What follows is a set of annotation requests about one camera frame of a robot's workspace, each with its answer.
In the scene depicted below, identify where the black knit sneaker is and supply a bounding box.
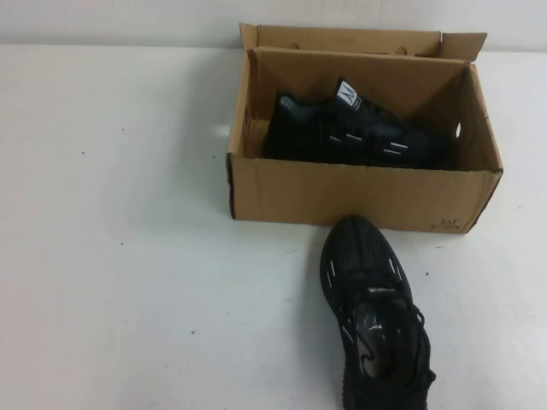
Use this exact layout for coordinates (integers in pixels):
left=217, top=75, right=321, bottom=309
left=319, top=214, right=438, bottom=410
left=261, top=75, right=450, bottom=166

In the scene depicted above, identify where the brown cardboard shoe box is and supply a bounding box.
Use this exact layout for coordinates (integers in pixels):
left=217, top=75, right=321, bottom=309
left=225, top=21, right=505, bottom=236

